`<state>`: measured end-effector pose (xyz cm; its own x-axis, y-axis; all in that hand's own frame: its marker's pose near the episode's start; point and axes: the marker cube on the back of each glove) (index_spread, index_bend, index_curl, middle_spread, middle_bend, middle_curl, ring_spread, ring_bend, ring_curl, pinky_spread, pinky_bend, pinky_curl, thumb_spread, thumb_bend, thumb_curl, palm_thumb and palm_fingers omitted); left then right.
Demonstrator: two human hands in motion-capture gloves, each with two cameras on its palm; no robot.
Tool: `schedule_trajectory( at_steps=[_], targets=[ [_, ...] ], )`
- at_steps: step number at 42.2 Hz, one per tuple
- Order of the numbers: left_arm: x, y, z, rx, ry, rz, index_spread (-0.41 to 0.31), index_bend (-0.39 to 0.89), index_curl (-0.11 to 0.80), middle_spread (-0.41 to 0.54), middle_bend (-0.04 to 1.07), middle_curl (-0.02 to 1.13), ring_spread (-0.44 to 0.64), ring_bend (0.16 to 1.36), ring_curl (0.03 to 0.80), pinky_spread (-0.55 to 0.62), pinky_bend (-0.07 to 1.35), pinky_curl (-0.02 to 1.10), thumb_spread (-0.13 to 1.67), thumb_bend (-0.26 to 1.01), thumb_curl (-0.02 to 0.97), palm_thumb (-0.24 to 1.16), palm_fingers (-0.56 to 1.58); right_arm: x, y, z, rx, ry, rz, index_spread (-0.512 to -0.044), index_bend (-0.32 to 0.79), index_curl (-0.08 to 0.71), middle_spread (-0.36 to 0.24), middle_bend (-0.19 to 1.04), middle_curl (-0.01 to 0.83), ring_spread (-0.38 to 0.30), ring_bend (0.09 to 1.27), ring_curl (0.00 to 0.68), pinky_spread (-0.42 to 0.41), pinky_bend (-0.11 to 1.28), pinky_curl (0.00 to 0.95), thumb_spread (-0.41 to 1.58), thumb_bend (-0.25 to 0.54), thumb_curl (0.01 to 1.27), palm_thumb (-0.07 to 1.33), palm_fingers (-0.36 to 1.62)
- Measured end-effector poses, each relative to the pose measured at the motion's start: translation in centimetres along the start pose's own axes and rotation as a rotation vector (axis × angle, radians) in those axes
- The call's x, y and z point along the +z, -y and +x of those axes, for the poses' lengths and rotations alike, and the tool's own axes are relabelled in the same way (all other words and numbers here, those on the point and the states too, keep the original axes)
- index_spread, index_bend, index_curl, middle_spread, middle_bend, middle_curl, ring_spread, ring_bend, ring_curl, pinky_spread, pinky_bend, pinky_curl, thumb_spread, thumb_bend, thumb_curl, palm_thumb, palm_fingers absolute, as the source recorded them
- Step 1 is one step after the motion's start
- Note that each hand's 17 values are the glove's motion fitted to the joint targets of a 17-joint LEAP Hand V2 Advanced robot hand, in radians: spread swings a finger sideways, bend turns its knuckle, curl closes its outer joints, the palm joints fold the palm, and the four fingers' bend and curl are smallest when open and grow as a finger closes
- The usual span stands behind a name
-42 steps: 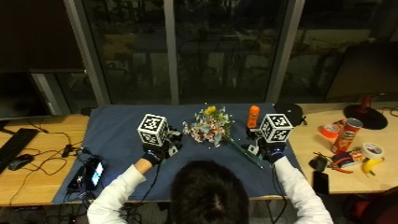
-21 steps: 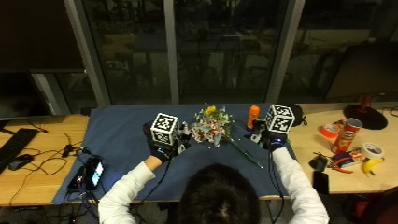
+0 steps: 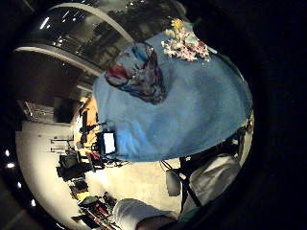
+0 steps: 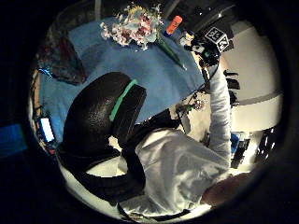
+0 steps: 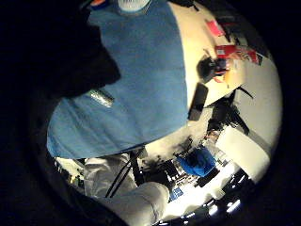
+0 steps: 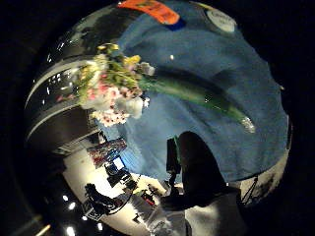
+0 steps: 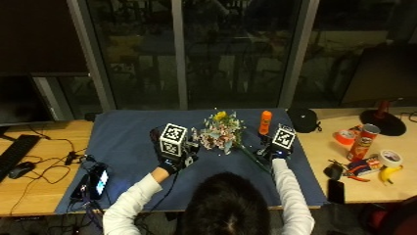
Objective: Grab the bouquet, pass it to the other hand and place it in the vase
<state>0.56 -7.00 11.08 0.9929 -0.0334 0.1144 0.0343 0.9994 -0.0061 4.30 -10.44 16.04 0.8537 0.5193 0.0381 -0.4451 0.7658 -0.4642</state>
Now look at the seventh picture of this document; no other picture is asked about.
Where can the white tape roll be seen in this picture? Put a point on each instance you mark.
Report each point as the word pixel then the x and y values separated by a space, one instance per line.
pixel 389 158

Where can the red crisps can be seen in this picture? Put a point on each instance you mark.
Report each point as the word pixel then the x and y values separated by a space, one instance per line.
pixel 362 143

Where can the blue table cloth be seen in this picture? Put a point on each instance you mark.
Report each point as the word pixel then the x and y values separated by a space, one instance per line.
pixel 125 140

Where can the orange tape roll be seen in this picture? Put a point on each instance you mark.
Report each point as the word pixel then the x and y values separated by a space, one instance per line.
pixel 345 137

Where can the white marker cube glove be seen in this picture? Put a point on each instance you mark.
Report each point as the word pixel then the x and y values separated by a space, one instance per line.
pixel 284 138
pixel 172 138

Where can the black round stand red pole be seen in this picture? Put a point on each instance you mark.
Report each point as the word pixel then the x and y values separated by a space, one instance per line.
pixel 384 122

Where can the person's left hand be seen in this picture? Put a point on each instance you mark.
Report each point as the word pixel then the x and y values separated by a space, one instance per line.
pixel 169 164

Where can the black computer mouse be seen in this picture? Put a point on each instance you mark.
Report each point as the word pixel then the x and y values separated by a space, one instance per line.
pixel 20 169

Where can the person's right hand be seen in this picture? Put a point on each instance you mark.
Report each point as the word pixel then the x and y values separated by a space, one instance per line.
pixel 278 153

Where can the black power bank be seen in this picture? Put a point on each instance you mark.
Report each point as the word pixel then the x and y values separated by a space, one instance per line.
pixel 80 188

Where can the red chair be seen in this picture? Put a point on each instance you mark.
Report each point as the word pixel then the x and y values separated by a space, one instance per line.
pixel 397 217

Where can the black smartphone dark screen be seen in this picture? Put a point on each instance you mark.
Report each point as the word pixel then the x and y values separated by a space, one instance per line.
pixel 336 191

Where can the black pouch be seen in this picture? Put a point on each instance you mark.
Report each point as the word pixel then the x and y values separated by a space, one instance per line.
pixel 302 120

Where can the grey window frame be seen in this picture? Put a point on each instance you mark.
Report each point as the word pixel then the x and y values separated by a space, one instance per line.
pixel 178 55

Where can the red and blue snack packet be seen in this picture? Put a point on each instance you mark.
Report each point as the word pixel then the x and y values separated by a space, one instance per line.
pixel 364 165

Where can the white marker cube right glove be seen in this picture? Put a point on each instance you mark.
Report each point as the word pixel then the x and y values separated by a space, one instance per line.
pixel 284 138

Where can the yellow banana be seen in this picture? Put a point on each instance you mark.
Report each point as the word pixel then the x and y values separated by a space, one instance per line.
pixel 388 173

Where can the dark computer monitor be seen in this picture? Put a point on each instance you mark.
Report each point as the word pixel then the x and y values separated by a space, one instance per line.
pixel 382 75
pixel 18 99

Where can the black key fob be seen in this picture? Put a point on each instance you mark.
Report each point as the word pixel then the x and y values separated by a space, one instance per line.
pixel 333 170

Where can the white marker cube left glove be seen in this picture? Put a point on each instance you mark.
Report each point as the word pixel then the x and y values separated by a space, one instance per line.
pixel 172 138

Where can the orange bottle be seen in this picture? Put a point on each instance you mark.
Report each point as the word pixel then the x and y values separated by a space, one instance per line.
pixel 265 122

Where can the bouquet of mixed flowers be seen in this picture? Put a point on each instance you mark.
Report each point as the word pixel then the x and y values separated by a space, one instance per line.
pixel 221 133

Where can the smartphone with lit screen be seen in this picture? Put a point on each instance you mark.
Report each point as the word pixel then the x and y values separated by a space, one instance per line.
pixel 100 181

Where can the black keyboard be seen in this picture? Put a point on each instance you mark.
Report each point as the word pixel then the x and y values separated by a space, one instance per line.
pixel 17 153

